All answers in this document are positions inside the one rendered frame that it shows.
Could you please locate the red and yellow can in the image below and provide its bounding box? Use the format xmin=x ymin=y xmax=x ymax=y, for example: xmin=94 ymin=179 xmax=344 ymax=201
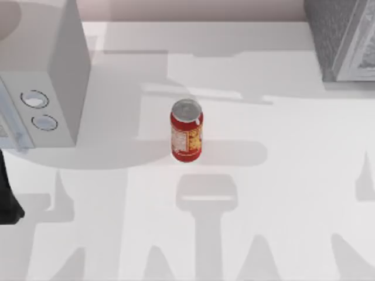
xmin=169 ymin=98 xmax=204 ymax=163

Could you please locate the round microwave knob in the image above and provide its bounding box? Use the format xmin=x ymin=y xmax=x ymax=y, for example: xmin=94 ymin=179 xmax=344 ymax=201
xmin=20 ymin=90 xmax=50 ymax=109
xmin=31 ymin=114 xmax=59 ymax=131

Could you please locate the pale microwave oven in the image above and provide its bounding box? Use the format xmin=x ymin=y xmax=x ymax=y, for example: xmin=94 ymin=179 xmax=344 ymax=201
xmin=0 ymin=0 xmax=91 ymax=153

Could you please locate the pale microwave door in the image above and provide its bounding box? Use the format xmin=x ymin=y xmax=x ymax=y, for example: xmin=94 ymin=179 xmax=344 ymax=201
xmin=0 ymin=78 xmax=35 ymax=153

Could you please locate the grey cabinet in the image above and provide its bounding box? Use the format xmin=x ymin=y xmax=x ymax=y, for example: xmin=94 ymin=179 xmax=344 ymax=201
xmin=303 ymin=0 xmax=375 ymax=83

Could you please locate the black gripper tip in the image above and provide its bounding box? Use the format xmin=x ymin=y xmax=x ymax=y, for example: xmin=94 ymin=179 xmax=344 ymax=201
xmin=0 ymin=149 xmax=26 ymax=226

